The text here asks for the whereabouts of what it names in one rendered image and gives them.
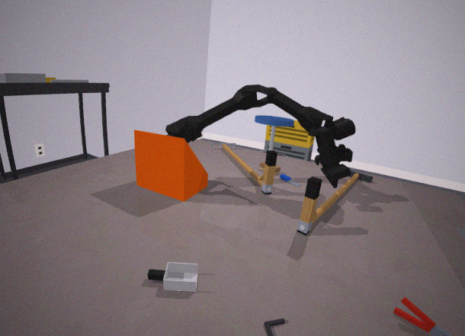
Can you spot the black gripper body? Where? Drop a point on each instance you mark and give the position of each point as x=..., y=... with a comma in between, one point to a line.
x=327, y=158

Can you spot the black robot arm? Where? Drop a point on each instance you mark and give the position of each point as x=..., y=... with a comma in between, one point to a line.
x=309, y=118

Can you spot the dark grey l-shaped bar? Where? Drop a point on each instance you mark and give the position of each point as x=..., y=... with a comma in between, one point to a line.
x=268, y=325

